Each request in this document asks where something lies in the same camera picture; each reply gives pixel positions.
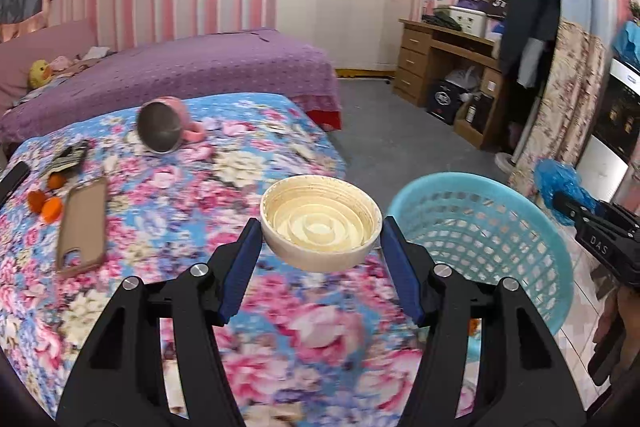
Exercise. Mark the pink cloth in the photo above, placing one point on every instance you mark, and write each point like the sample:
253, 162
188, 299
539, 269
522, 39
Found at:
61, 63

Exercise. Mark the turquoise plastic basket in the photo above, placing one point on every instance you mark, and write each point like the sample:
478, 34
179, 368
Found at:
480, 227

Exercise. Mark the yellow duck plush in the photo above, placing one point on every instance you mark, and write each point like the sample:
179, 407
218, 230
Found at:
40, 74

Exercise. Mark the person's right hand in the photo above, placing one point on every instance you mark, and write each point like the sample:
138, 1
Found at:
630, 314

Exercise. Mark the black smartphone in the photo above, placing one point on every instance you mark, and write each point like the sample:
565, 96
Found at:
14, 179

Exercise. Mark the white cabinet with glass door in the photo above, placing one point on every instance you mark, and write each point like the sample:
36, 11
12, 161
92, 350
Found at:
600, 167

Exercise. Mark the pink covered headboard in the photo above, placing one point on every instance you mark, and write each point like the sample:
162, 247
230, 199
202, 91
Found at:
50, 37

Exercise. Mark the black box with round logo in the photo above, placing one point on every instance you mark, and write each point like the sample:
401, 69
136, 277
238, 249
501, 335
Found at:
442, 99

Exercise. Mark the dark olive bag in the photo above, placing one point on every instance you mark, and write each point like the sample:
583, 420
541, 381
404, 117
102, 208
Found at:
442, 21

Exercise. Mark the blue plastic sheet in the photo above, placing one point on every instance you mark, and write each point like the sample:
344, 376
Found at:
627, 42

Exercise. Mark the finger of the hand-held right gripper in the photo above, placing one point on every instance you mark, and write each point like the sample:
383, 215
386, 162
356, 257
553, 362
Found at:
575, 208

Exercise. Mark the orange fruit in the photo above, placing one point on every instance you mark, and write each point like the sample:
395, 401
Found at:
36, 202
56, 181
52, 210

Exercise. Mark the black striped pouch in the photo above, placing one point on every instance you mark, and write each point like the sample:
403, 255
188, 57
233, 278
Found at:
70, 157

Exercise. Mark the beige floral cloth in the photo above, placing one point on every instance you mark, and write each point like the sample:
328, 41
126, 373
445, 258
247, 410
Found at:
565, 97

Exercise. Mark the pink mug with steel inside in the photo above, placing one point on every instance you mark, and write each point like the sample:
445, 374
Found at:
157, 127

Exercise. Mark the cream round bowl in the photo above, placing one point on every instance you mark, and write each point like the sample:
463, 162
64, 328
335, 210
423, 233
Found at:
320, 217

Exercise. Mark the purple dotted bed cover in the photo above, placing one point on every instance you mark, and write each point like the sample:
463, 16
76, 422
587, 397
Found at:
175, 67

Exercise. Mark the floral blanket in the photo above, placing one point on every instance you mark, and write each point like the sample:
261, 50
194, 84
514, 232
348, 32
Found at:
175, 207

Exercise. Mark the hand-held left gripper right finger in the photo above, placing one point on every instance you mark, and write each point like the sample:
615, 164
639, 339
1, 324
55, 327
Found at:
400, 267

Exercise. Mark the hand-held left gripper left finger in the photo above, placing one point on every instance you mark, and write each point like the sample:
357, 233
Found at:
240, 272

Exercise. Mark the black cap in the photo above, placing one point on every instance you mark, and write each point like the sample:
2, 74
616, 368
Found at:
497, 4

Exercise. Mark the white fan stand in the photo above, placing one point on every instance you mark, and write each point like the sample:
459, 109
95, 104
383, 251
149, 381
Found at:
505, 162

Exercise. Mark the wooden desk with drawers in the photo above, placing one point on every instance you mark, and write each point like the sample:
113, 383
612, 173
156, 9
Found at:
415, 57

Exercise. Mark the brown phone case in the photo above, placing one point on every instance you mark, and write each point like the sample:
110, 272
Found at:
82, 217

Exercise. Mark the white cloth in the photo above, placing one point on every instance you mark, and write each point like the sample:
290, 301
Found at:
95, 53

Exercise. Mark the white storage box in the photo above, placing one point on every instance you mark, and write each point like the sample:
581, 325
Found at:
467, 22

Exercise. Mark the blue plastic bag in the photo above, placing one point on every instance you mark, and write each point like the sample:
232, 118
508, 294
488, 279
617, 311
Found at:
555, 177

